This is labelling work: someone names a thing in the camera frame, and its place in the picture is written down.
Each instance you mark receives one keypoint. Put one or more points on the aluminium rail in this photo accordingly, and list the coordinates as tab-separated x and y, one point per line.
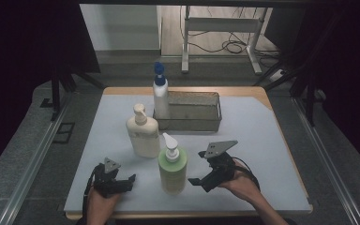
34	162
328	162

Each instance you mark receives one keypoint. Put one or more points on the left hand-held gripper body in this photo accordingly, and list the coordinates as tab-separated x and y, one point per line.
106	184

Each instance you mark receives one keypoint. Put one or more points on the black tripod stand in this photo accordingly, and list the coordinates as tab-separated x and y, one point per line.
55	93
309	97

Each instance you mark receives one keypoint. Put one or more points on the white metal desk frame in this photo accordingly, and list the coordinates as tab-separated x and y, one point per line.
222	24

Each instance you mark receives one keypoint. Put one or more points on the green pump bottle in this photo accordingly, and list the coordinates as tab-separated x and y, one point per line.
172	172

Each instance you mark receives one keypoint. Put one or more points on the person's left hand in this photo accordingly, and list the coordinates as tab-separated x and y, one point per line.
101	204

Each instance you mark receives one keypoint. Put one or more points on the dark curtain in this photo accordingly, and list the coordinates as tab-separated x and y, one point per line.
18	62
350	62

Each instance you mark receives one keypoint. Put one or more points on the white power strip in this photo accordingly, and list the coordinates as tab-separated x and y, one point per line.
277	75

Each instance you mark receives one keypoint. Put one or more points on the person's right hand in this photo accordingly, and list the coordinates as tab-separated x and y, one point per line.
242	184

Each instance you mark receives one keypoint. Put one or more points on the metal mesh basket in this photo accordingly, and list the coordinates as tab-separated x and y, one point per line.
193	120

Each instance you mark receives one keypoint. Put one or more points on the white bottle with blue pump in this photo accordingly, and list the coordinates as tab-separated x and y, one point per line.
161	100

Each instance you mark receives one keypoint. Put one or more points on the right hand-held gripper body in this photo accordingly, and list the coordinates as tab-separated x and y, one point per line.
222	165

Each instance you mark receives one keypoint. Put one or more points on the cream pump bottle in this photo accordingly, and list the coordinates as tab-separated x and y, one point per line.
143	137

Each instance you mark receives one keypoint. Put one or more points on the white table mat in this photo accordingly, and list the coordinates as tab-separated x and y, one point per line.
262	131

